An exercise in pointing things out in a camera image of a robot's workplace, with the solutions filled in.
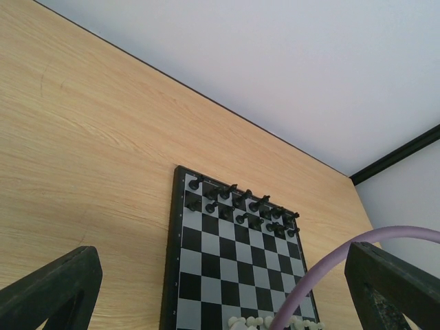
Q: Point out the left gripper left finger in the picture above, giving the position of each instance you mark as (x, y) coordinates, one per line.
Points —
(59, 295)

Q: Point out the black aluminium frame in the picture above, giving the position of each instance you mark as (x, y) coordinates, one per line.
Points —
(420, 142)

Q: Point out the black bishop back row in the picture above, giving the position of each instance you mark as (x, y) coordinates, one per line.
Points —
(225, 192)

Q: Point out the black rook far right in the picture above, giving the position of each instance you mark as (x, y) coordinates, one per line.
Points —
(290, 218)

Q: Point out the black rook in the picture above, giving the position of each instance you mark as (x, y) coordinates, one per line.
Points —
(290, 218)
(195, 183)

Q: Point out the black knight right side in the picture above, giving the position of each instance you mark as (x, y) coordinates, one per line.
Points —
(277, 212)

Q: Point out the black king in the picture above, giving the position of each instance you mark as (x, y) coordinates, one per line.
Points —
(255, 205)

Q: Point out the black bishop right side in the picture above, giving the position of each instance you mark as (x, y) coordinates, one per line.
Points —
(267, 214)

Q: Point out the white chess piece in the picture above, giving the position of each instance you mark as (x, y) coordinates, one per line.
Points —
(253, 323)
(310, 325)
(296, 323)
(268, 321)
(235, 323)

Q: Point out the black rook far left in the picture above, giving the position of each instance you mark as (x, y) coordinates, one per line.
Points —
(195, 183)

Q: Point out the black queen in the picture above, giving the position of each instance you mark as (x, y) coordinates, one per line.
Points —
(240, 199)

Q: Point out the black and silver chessboard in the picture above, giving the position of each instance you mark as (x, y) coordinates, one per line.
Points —
(217, 268)

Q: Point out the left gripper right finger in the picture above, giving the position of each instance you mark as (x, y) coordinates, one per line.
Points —
(386, 291)

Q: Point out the black knight back row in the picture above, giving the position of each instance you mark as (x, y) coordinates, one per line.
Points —
(213, 194)

